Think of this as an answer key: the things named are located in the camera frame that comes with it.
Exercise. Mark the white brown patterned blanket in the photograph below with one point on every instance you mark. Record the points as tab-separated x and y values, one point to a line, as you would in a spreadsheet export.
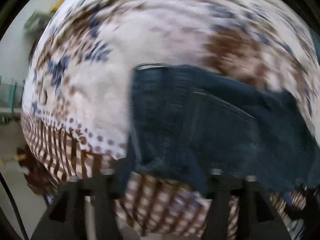
150	37

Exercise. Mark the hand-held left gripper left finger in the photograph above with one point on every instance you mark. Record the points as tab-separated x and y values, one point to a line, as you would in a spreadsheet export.
113	180

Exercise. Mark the dark blue denim pants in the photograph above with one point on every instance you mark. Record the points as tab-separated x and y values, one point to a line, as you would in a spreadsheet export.
200	130

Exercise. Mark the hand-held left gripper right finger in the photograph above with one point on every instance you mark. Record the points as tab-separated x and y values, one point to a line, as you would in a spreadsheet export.
218	187

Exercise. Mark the green object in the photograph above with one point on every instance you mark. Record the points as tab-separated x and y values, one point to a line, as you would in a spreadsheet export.
36	21

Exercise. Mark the green metal rack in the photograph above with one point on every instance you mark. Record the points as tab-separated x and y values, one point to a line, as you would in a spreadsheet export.
11	97

